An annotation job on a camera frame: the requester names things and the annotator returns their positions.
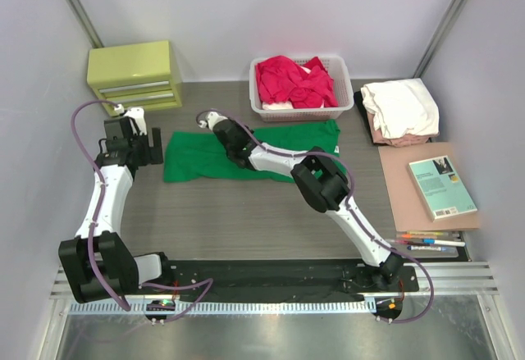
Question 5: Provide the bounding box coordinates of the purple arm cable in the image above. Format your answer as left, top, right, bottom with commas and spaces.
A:
195, 109, 436, 325
71, 99, 214, 322

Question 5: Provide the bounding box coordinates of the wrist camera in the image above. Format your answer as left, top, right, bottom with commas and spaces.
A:
196, 111, 228, 130
114, 104, 148, 136

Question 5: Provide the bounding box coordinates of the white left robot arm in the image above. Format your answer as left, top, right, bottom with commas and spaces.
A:
58, 109, 174, 303

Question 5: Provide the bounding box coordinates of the black folded t shirt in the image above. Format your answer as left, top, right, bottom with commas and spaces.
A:
354, 91, 370, 132

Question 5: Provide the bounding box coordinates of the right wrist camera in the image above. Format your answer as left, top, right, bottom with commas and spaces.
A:
196, 111, 228, 130

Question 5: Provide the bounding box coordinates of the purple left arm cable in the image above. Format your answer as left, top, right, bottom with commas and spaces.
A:
71, 99, 214, 322

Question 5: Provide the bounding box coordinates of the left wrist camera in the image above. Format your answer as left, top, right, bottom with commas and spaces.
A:
114, 104, 148, 136

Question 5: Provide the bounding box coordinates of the red t shirt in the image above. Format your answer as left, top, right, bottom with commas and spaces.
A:
255, 56, 338, 109

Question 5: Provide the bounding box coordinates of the orange highlighter pen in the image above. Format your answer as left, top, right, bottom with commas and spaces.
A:
396, 234, 425, 240

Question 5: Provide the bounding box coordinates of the yellow highlighter pen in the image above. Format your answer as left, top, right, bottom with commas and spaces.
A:
396, 231, 449, 238

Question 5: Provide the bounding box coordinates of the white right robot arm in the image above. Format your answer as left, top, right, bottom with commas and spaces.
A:
201, 112, 404, 291

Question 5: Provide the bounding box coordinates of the white plastic laundry basket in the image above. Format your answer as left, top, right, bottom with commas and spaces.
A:
249, 54, 354, 122

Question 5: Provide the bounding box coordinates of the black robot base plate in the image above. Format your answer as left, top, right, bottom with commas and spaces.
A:
158, 259, 419, 303

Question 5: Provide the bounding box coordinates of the pink folded t shirt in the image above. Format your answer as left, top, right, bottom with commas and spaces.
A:
367, 112, 436, 148

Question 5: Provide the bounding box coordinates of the blue marker pen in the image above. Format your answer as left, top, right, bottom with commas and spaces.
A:
386, 239, 459, 246

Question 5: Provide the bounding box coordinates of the green t shirt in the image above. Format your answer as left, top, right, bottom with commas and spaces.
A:
164, 120, 340, 184

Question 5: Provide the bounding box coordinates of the white marker pen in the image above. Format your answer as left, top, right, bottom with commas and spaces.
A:
407, 243, 458, 253

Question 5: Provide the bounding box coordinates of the teal paperback book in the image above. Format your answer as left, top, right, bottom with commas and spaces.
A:
408, 155, 477, 221

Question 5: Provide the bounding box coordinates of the yellow green drawer cabinet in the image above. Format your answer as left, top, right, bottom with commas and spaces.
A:
87, 40, 182, 111

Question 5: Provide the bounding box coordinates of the white folded t shirt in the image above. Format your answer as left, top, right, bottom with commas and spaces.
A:
360, 78, 440, 144

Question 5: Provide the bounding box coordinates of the aluminium slotted rail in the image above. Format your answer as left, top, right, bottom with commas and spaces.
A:
69, 298, 377, 317

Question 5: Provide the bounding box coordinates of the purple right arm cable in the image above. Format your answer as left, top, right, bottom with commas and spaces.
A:
195, 109, 436, 325

